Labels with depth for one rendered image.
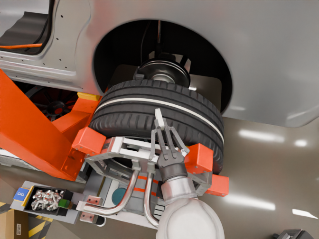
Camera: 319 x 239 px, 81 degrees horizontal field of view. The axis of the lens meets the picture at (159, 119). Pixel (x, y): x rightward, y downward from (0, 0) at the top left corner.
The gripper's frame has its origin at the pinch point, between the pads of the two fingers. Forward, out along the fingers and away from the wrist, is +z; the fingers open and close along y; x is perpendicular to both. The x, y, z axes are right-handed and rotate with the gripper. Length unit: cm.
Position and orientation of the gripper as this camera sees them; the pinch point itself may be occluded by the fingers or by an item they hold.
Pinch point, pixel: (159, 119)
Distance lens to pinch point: 62.7
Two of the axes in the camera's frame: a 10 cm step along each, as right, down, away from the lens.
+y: 9.7, -1.6, 1.8
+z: -2.3, -8.4, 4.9
